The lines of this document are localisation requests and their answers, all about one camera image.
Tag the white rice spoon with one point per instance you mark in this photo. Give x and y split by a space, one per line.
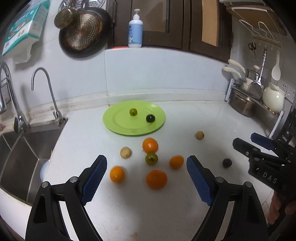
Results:
276 72

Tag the green fruit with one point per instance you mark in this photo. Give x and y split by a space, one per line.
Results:
133 112
151 159

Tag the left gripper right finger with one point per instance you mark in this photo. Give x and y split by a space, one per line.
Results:
247 220

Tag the black scissors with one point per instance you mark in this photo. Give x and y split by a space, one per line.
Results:
252 47

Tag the black frying pan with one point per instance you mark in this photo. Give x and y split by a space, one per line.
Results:
88 35

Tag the green plate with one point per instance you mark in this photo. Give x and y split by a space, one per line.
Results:
118 119

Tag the brown kiwi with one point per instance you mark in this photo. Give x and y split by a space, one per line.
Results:
125 152
199 135

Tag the white ceramic jug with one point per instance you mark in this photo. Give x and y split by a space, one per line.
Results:
274 98

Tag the steel kitchen sink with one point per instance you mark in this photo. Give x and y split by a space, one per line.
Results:
23 155

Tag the steel spatula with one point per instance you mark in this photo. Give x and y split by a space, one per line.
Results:
256 87

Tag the chrome main faucet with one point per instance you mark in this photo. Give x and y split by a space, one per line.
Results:
20 123

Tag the dark wooden window frame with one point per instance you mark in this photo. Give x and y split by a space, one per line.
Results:
200 27

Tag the small copper saucepan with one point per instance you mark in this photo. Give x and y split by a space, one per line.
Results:
66 18

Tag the white blue soap bottle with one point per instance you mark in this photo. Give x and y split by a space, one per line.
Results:
135 31

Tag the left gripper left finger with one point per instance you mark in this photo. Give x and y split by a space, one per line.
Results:
46 221

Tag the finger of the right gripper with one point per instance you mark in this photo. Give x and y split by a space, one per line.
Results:
263 141
248 150

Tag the dark plum front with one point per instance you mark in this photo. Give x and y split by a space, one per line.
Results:
150 118

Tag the steel pot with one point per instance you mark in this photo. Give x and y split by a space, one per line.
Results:
242 104

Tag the large front orange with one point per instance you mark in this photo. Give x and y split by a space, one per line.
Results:
156 179

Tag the round steel steamer rack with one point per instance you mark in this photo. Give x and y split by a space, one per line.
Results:
92 3

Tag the dark plum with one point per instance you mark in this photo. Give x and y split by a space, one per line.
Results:
227 163
150 118

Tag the small orange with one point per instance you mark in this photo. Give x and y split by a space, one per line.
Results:
176 162

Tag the white bowl in sink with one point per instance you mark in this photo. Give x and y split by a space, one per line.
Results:
43 170

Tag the person right hand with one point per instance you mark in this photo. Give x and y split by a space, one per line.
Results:
274 209

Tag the black knife block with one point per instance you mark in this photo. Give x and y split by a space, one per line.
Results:
287 132

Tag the paper towel pack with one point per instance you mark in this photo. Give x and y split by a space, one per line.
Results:
25 30

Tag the wooden cutting board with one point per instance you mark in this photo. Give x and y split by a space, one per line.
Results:
253 14

